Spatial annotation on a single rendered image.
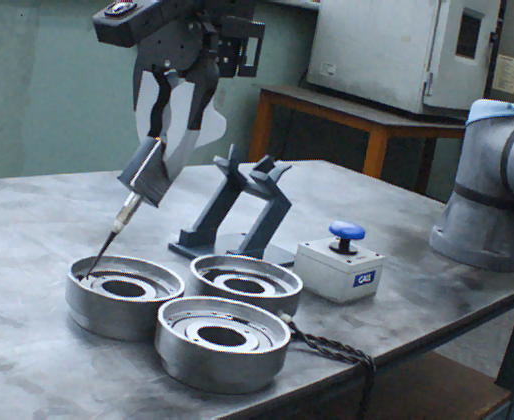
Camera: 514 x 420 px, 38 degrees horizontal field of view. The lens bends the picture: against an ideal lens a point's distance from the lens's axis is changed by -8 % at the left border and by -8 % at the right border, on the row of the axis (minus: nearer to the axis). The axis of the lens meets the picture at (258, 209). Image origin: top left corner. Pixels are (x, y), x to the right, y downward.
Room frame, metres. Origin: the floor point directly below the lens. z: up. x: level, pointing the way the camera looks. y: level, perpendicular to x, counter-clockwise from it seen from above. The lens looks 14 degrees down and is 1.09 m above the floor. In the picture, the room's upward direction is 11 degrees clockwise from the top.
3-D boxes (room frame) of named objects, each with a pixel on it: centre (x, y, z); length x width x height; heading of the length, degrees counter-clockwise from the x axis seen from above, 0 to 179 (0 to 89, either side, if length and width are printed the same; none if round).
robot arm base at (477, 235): (1.09, -0.33, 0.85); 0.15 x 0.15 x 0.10
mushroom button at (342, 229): (0.83, -0.10, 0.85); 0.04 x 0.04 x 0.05
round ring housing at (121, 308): (0.64, 0.10, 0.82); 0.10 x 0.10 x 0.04
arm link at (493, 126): (1.08, -0.33, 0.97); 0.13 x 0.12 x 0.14; 29
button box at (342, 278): (0.83, -0.10, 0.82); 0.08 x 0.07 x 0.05; 141
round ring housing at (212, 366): (0.58, 0.01, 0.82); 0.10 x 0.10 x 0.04
